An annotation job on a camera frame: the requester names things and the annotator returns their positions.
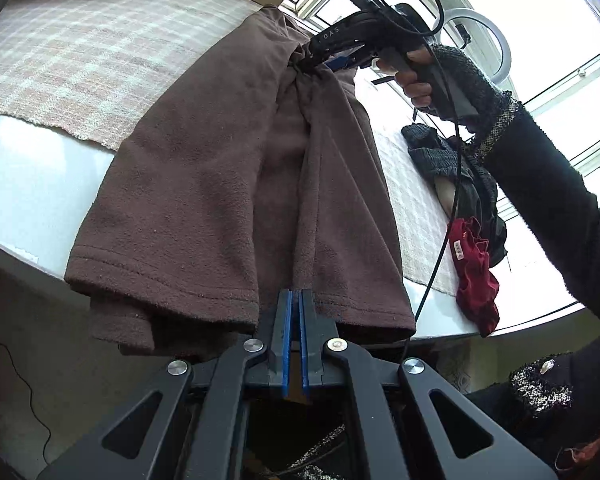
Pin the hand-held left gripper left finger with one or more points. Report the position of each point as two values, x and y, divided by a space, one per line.
286 340

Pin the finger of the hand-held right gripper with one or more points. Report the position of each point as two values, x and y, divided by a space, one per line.
341 63
320 55

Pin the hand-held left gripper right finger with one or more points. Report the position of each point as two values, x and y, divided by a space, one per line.
304 340

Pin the brown fleece garment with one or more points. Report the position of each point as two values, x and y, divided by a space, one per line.
205 185

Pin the person's right forearm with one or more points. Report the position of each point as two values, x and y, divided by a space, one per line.
530 170

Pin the person's right hand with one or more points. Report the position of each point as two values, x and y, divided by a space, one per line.
412 87

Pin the dark grey knitted garment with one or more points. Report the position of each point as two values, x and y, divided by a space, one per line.
425 145

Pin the window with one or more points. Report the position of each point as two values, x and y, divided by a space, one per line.
555 35

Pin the red garment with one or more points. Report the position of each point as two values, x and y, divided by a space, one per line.
475 280

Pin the pink plaid blanket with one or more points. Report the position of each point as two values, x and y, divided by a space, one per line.
80 50

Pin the person's black tweed jacket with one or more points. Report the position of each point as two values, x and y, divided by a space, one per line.
555 395

